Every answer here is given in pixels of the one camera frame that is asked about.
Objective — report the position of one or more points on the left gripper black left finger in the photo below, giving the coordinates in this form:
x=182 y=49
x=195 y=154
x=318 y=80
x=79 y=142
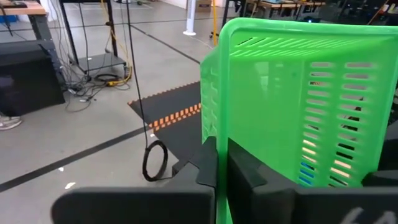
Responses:
x=140 y=205

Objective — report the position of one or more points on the wooden top work table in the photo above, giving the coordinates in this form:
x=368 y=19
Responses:
x=21 y=7

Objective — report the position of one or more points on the brown cardboard box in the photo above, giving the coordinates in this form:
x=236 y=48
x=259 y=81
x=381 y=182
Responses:
x=204 y=5

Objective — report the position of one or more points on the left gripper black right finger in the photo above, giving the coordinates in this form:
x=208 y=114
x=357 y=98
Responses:
x=280 y=205

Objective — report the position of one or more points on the black orange striped floor mat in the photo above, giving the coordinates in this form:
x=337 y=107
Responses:
x=174 y=99

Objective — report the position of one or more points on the black equipment case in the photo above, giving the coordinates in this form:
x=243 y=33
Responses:
x=28 y=81

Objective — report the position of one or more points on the white paper scrap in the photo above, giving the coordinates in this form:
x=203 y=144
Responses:
x=70 y=185

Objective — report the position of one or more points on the black metal stand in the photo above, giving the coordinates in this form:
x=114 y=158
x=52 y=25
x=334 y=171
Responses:
x=99 y=62

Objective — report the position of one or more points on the green slotted plastic basket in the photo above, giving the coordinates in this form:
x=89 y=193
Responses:
x=264 y=102

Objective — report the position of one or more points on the person's shoe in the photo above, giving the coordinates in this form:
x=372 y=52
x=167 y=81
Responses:
x=9 y=123

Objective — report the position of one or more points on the white tower pole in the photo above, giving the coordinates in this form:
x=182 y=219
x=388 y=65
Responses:
x=189 y=18

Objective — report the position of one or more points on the blue slotted plastic basket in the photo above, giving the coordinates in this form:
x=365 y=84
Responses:
x=306 y=174

